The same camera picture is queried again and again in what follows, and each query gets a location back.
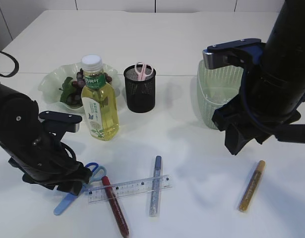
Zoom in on silver glitter pen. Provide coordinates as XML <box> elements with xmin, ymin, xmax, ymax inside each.
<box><xmin>149</xmin><ymin>156</ymin><xmax>162</xmax><ymax>217</ymax></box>

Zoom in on black mesh pen holder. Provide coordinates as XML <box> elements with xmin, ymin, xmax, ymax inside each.
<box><xmin>123</xmin><ymin>64</ymin><xmax>156</xmax><ymax>113</ymax></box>

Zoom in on purple artificial grape bunch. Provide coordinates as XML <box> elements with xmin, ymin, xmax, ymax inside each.
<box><xmin>60</xmin><ymin>68</ymin><xmax>116</xmax><ymax>107</ymax></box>

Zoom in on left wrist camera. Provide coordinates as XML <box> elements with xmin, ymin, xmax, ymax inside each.
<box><xmin>39</xmin><ymin>111</ymin><xmax>82</xmax><ymax>133</ymax></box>

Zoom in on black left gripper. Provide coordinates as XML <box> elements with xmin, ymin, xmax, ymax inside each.
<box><xmin>8</xmin><ymin>138</ymin><xmax>92</xmax><ymax>196</ymax></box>

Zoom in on clear plastic ruler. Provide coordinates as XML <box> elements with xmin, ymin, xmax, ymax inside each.
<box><xmin>86</xmin><ymin>175</ymin><xmax>173</xmax><ymax>204</ymax></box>

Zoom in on green woven plastic basket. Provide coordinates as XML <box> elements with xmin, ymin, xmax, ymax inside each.
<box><xmin>196</xmin><ymin>60</ymin><xmax>243</xmax><ymax>129</ymax></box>

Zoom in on pink scissors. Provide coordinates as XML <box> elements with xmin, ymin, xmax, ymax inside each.
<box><xmin>134</xmin><ymin>62</ymin><xmax>154</xmax><ymax>81</ymax></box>

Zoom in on gold glitter pen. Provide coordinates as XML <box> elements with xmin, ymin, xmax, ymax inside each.
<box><xmin>238</xmin><ymin>160</ymin><xmax>265</xmax><ymax>212</ymax></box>

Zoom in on yellow tea drink bottle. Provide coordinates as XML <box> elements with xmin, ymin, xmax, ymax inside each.
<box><xmin>81</xmin><ymin>54</ymin><xmax>119</xmax><ymax>141</ymax></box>

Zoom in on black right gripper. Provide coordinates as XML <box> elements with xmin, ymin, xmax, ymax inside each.
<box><xmin>212</xmin><ymin>96</ymin><xmax>301</xmax><ymax>155</ymax></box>

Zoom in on blue scissors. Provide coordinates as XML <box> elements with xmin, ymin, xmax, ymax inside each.
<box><xmin>53</xmin><ymin>162</ymin><xmax>107</xmax><ymax>216</ymax></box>

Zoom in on green wavy plastic plate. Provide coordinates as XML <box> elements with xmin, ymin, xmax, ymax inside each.
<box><xmin>38</xmin><ymin>62</ymin><xmax>122</xmax><ymax>114</ymax></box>

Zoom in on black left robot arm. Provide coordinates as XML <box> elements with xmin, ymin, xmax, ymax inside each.
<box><xmin>0</xmin><ymin>83</ymin><xmax>92</xmax><ymax>195</ymax></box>

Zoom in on red glitter pen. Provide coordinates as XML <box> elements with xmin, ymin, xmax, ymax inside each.
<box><xmin>101</xmin><ymin>176</ymin><xmax>129</xmax><ymax>238</ymax></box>

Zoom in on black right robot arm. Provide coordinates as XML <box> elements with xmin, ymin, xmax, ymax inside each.
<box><xmin>203</xmin><ymin>0</ymin><xmax>305</xmax><ymax>155</ymax></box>

